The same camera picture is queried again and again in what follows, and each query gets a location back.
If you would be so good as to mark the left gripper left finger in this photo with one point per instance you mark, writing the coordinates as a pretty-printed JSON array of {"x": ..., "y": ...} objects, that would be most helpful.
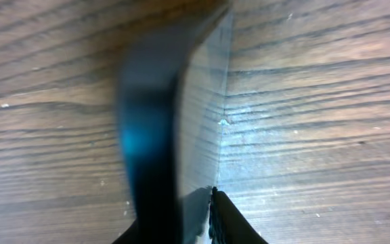
[{"x": 129, "y": 236}]

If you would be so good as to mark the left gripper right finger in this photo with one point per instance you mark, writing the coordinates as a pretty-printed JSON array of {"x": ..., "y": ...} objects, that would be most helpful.
[{"x": 227, "y": 225}]

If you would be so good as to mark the Galaxy smartphone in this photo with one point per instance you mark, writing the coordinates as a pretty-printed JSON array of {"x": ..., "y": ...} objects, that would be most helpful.
[{"x": 170, "y": 106}]

